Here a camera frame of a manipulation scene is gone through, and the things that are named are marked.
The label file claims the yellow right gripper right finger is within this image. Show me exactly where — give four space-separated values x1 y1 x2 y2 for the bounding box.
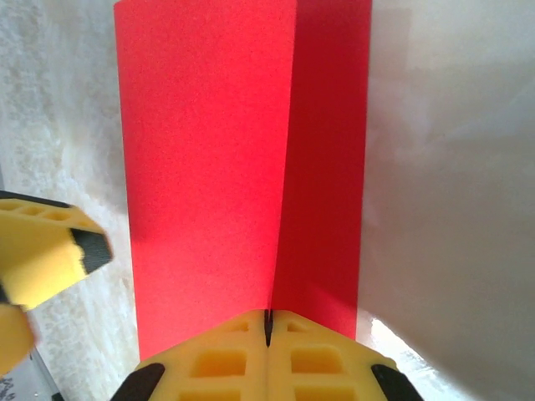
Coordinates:
266 308 424 401

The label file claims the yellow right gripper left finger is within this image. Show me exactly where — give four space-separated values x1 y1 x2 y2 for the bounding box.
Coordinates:
110 308 269 401

